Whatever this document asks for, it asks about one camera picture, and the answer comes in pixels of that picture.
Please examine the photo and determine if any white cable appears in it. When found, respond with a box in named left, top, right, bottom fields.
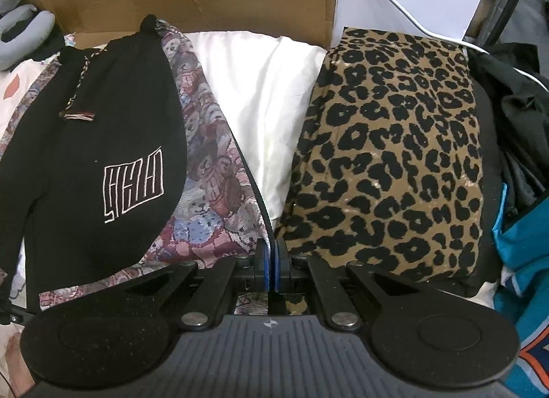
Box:
left=338, top=0, right=478, bottom=50

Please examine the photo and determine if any grey neck pillow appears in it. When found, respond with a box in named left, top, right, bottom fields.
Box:
left=0, top=7, right=56, bottom=71

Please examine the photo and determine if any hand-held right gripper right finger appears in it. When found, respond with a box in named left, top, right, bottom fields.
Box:
left=274, top=238, right=419, bottom=331

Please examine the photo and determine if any cream bear-print blanket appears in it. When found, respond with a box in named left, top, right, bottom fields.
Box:
left=0, top=31, right=329, bottom=313

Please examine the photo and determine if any small black cloth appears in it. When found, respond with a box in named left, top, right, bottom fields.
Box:
left=32, top=31, right=66, bottom=62

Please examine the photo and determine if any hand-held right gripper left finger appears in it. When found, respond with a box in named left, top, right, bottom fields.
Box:
left=124, top=238, right=272, bottom=331

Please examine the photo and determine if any black jacket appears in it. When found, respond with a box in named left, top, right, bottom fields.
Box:
left=467, top=42, right=549, bottom=220

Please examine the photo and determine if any teal garment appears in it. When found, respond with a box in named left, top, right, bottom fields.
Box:
left=490, top=183, right=549, bottom=398

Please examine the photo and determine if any leopard print garment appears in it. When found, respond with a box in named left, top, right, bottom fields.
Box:
left=274, top=26, right=486, bottom=296

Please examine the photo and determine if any black bear-print hoodie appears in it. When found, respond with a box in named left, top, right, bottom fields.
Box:
left=0, top=15, right=275, bottom=326

